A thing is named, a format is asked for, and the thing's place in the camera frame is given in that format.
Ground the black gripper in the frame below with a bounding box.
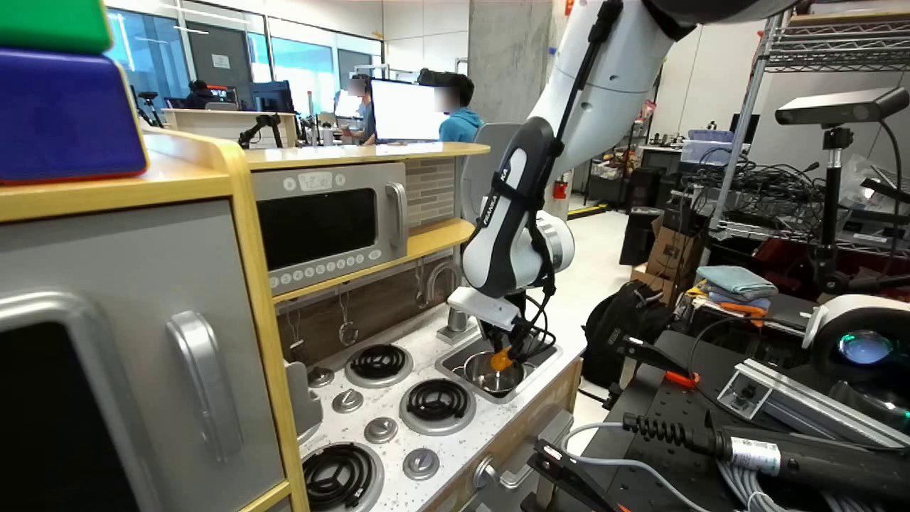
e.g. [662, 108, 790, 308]
[480, 316, 533, 370]

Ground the small steel pot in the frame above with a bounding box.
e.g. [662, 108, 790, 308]
[462, 347, 529, 397]

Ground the grey toy sink basin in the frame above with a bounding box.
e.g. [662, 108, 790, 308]
[435, 322, 562, 403]

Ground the black coil stove burner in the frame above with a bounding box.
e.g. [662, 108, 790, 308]
[341, 340, 415, 390]
[398, 374, 479, 437]
[303, 440, 387, 512]

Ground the silver toy faucet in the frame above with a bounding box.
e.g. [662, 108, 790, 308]
[424, 259, 479, 345]

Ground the black backpack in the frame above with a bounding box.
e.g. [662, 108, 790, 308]
[581, 281, 671, 390]

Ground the black clamp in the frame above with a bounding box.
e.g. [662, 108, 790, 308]
[527, 434, 621, 512]

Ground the black tool with orange tip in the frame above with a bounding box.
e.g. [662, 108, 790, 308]
[621, 335, 707, 392]

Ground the brown cardboard box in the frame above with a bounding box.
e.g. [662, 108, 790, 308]
[631, 221, 707, 308]

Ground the grey toy microwave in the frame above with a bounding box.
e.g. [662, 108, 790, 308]
[250, 161, 412, 296]

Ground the person in blue top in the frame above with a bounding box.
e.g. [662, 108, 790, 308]
[435, 69, 489, 145]

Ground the folded blue cloth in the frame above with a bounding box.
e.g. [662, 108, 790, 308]
[694, 262, 780, 303]

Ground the white computer monitor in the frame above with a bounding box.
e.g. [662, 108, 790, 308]
[370, 76, 449, 145]

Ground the clear plastic storage bin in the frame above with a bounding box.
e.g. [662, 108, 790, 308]
[680, 126, 749, 170]

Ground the aluminium extrusion bar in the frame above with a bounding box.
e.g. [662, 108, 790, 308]
[717, 355, 910, 450]

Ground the black tripod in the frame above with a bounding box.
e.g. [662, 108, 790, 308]
[236, 110, 289, 150]

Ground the white device with teal light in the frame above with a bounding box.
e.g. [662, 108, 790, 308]
[803, 292, 910, 380]

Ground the slanted metal pole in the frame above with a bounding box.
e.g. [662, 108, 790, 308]
[707, 0, 793, 259]

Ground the wooden toy kitchen unit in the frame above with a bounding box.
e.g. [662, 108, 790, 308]
[0, 126, 590, 512]

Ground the grey toy oven door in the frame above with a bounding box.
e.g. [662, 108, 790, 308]
[0, 197, 289, 512]

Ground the blue storage bin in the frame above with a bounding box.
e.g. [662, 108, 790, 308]
[0, 47, 151, 185]

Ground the green plastic block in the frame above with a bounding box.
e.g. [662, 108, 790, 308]
[0, 0, 116, 57]

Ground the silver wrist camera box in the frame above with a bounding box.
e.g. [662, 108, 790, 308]
[446, 285, 520, 333]

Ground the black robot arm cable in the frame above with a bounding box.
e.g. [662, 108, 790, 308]
[488, 0, 630, 367]

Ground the white cable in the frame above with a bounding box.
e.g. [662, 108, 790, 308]
[557, 421, 709, 512]

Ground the metal hanging ring hook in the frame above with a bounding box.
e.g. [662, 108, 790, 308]
[335, 286, 365, 349]

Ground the black cylindrical tool with cable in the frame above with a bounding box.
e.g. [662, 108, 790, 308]
[621, 410, 910, 507]

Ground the black camera stand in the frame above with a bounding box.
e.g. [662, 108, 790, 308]
[817, 121, 854, 251]

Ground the grey stereo camera bar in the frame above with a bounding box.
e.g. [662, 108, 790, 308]
[775, 81, 910, 128]

